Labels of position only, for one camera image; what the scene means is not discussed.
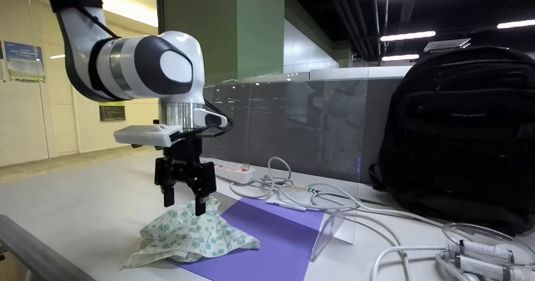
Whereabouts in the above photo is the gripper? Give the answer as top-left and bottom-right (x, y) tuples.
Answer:
(154, 133), (218, 217)

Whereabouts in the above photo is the white green patterned cloth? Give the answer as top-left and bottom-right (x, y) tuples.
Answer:
(121, 197), (261, 270)

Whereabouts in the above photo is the clear glass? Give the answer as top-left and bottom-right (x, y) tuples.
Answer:
(442, 222), (535, 281)

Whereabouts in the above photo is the white power strip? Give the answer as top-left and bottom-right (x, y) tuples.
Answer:
(201, 157), (257, 184)

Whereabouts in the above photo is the purple paper sheet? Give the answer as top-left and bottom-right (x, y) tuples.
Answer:
(167, 197), (326, 281)

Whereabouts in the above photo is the white flat packet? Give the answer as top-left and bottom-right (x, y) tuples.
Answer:
(265, 185), (319, 212)

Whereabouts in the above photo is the grey desk divider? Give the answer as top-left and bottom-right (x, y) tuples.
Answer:
(204, 66), (414, 185)

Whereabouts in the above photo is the clear acrylic stand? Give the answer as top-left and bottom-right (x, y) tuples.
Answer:
(310, 209), (356, 262)

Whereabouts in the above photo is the ceiling light strip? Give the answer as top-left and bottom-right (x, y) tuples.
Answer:
(380, 31), (436, 42)
(497, 19), (535, 29)
(381, 54), (420, 62)

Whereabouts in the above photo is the black backpack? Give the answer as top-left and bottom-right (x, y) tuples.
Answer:
(368, 46), (535, 236)

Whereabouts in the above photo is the white tube with black cap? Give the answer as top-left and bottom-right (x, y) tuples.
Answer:
(453, 254), (524, 281)
(457, 239), (515, 265)

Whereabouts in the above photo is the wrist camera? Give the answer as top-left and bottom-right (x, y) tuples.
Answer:
(114, 124), (183, 148)

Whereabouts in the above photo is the dark wall sign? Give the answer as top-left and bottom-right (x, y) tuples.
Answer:
(99, 102), (126, 122)

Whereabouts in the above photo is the grey rail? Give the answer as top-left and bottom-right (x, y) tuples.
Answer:
(0, 214), (97, 281)

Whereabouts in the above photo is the thick white cable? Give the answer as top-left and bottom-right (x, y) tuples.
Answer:
(371, 245), (462, 281)

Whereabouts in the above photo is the blue wall poster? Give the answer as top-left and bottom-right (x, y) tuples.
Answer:
(3, 41), (46, 83)

